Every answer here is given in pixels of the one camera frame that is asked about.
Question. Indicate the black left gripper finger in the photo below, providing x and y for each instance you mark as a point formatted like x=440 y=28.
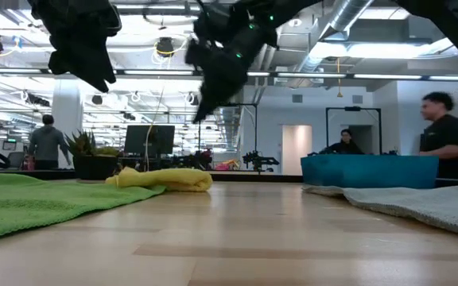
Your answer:
x=94 y=65
x=60 y=63

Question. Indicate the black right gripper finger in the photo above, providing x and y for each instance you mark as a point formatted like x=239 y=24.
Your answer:
x=231 y=79
x=210 y=79

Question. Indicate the yellow microfiber towel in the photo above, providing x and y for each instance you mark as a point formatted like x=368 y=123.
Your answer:
x=173 y=179

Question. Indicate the green microfiber towel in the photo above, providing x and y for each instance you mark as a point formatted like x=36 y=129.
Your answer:
x=34 y=202

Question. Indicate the grey microfiber towel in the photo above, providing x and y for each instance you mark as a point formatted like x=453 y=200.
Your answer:
x=420 y=206

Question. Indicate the black background robot arm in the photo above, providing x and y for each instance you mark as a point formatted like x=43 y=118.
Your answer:
x=258 y=161

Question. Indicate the white pillar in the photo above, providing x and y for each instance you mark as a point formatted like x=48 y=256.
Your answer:
x=65 y=107

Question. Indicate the person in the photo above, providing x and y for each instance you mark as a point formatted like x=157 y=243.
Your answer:
x=47 y=143
x=449 y=135
x=344 y=147

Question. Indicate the long ceiling light bar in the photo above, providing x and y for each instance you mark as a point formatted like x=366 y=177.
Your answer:
x=312 y=75

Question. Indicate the black computer monitor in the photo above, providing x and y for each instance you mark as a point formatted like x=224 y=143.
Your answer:
x=149 y=139

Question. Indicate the pink and yellow object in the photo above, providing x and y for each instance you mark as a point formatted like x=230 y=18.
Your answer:
x=229 y=165

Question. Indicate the white door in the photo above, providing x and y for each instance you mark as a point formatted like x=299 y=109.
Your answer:
x=296 y=149

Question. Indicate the potted succulent plant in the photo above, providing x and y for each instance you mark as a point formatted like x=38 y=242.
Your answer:
x=91 y=163

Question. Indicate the grey office chair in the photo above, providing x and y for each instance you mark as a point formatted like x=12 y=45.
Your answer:
x=16 y=159

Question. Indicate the blue plastic bin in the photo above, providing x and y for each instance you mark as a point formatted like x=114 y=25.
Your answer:
x=372 y=171

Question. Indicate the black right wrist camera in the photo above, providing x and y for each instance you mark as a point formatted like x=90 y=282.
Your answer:
x=198 y=51

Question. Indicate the black metal stand frame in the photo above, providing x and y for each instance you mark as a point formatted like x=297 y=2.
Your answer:
x=352 y=108
x=249 y=104

